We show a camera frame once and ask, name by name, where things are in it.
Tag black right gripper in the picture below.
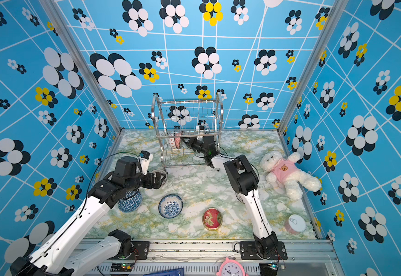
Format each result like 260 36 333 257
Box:
181 136 210 158

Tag black leaf patterned bowl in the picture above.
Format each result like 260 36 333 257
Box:
174 135 183 149

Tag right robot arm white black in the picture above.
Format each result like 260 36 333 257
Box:
181 136 279 259

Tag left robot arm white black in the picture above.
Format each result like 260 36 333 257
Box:
10 153 168 276

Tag stainless steel dish rack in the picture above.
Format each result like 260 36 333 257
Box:
151 94 224 169

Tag dark blue patterned bowl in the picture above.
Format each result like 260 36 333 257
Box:
118 190 142 213

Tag blue floral white bowl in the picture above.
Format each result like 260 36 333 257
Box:
159 194 183 219

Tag red striped white bowl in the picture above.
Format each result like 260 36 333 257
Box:
236 193 245 204

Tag red gold round tin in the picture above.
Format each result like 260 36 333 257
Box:
202 208 223 231

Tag white teddy bear pink shirt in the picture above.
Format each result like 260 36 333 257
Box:
261 151 322 201

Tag left green circuit board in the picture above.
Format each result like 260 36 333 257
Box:
110 263 134 272

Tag green circuit board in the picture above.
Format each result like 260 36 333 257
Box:
110 263 134 272
259 263 278 276

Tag blue box at front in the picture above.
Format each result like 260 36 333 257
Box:
144 268 184 276

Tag pink alarm clock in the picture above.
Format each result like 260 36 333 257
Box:
216 257 248 276

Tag pink white round container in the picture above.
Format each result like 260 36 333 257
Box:
284 214 307 235

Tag right green circuit board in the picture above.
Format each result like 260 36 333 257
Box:
259 263 278 276

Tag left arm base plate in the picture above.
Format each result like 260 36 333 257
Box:
115 240 150 260

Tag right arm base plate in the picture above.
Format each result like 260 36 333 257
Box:
237 241 288 261

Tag aluminium front rail frame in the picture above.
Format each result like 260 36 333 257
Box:
88 239 344 276

